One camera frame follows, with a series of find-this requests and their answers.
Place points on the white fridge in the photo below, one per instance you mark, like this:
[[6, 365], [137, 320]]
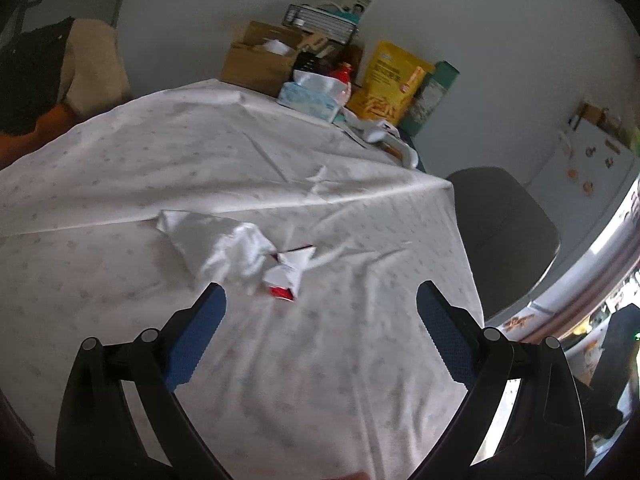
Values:
[[590, 160]]

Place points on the large brown cardboard box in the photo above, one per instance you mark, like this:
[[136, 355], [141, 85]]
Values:
[[250, 67]]

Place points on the beige cloth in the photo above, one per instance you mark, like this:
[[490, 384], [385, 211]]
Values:
[[97, 65]]

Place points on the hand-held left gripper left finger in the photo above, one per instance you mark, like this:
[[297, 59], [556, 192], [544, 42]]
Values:
[[195, 345]]

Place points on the white paper bag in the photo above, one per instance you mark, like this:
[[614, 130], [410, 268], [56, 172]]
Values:
[[210, 240]]

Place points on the light blue tissue box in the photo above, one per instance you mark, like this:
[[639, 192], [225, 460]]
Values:
[[310, 101]]

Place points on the red and white wrapper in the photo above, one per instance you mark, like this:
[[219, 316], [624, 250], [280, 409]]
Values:
[[285, 272]]

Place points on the white plastic bag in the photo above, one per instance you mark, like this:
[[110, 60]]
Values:
[[372, 132]]

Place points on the green carton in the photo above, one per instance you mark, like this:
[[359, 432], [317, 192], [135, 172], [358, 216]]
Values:
[[431, 100]]

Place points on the grey chair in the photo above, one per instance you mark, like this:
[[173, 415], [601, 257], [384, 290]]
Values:
[[500, 230]]

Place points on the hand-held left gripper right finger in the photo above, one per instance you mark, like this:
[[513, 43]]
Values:
[[450, 340]]

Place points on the orange cushion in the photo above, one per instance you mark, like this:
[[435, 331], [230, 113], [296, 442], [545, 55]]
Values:
[[30, 140]]

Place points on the white printed tablecloth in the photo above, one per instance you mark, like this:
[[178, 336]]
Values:
[[150, 160]]

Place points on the yellow snack bag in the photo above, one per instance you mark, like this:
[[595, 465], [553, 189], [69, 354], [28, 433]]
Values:
[[385, 80]]

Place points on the red bottle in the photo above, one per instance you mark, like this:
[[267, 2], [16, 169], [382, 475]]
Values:
[[343, 72]]

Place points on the dark garment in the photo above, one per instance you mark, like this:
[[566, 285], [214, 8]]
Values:
[[30, 75]]

